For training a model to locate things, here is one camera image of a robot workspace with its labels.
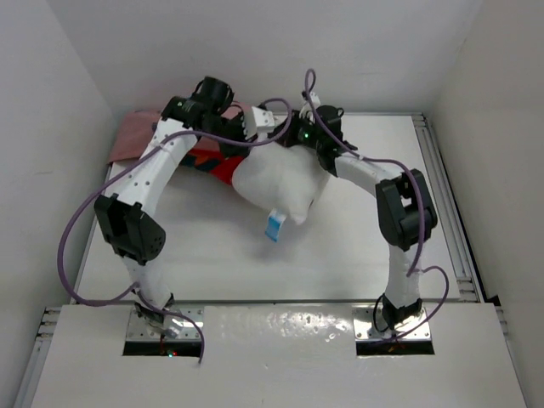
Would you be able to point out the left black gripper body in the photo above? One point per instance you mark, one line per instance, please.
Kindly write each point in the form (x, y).
(235, 128)

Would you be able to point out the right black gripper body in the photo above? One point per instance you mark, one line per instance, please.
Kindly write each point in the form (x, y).
(287, 137)

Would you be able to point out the white pillow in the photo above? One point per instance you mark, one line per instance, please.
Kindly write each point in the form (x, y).
(289, 180)

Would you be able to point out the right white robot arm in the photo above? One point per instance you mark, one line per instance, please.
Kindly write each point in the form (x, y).
(405, 211)

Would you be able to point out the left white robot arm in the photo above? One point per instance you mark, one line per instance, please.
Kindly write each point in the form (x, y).
(126, 215)

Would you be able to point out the blue pillow label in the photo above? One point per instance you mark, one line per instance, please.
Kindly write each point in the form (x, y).
(275, 221)

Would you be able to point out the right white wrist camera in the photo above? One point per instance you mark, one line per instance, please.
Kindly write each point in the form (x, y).
(311, 101)

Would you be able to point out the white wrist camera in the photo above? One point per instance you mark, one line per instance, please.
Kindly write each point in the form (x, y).
(257, 120)
(311, 101)

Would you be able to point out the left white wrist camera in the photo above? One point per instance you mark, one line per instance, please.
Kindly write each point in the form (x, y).
(257, 120)

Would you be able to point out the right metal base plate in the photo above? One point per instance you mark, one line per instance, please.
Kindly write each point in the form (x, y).
(370, 326)

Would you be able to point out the metal base plate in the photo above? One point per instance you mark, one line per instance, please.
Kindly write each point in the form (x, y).
(182, 327)
(370, 326)

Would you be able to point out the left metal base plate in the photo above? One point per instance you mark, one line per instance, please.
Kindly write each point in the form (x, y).
(182, 327)

